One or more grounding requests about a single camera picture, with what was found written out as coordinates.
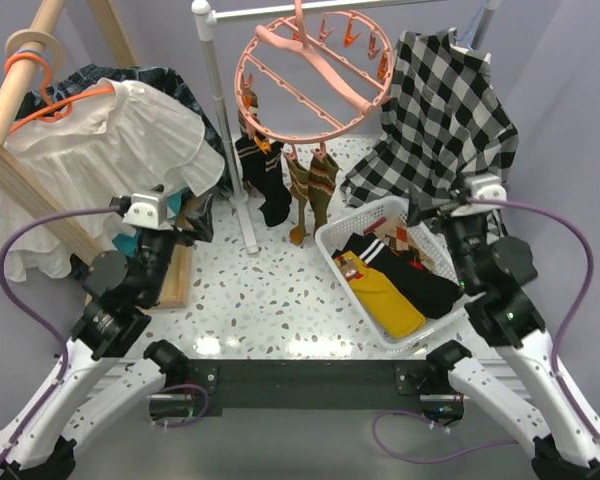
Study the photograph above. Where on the dark patterned garment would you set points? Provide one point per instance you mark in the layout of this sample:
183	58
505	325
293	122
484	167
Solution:
164	79

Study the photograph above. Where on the yellow sock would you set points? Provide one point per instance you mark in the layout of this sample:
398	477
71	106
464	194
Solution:
381	299

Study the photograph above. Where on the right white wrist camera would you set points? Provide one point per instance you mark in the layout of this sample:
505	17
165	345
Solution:
477	193

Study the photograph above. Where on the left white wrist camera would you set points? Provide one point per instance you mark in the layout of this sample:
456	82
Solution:
143	210

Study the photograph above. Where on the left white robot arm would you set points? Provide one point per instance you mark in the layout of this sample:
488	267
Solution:
61	418

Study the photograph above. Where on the blue clothes hanger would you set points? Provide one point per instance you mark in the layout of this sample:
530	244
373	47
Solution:
465	38

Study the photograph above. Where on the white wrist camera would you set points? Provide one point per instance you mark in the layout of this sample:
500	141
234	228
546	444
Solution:
477	193
143	210

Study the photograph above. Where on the olive orange sock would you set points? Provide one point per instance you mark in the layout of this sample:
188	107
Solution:
299	176
321	186

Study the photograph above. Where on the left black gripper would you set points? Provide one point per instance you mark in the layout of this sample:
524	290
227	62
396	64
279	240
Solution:
202	224

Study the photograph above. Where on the black striped sock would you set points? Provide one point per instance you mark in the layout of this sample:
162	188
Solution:
276	206
256	165

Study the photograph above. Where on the teal cloth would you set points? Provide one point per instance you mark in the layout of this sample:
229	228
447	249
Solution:
126	243

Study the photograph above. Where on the black white checkered shirt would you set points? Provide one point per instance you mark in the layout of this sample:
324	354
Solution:
442	122

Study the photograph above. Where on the black white banded sock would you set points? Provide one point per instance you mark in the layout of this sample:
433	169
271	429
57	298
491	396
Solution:
434	296

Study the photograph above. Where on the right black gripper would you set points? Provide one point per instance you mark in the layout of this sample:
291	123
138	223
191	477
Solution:
415	214

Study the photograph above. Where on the white plastic basket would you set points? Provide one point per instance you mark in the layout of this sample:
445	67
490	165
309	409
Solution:
332	237

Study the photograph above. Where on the white metal clothes rail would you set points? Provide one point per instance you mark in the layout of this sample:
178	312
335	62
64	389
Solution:
288	31

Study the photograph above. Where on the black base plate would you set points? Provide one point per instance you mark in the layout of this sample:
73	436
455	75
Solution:
309	385

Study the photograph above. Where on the orange clothes hanger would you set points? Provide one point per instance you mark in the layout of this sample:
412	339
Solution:
53	111

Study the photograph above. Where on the white blouse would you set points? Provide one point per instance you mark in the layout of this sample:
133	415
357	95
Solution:
110	145

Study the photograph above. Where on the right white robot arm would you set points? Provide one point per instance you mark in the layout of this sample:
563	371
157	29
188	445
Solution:
554	424

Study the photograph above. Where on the argyle patterned sock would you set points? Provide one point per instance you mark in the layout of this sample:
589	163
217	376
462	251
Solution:
394	234

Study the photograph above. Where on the pink round clip hanger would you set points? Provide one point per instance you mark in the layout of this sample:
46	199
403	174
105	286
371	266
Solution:
278	110

